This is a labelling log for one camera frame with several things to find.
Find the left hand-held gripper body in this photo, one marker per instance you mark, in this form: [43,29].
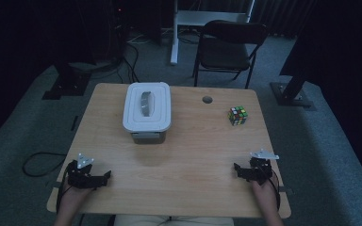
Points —
[78,175]

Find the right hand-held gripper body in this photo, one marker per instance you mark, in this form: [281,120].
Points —
[259,169]

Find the multicoloured puzzle cube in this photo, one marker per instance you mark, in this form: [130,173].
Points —
[238,115]

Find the clear plastic storage box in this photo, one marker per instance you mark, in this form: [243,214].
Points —
[148,138]

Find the person's left hand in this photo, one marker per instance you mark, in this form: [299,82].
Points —
[73,197]

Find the person's right hand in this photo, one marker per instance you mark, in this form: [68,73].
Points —
[265,194]

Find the grey tape marker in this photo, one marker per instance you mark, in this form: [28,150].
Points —
[286,190]
[58,185]

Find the black tape strip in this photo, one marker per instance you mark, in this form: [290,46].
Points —
[74,123]

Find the black slanted stand with base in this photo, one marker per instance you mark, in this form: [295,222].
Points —
[290,91]

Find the black stand with square base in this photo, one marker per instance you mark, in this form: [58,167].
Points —
[67,83]

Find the black folding chair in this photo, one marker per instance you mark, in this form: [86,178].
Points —
[224,51]

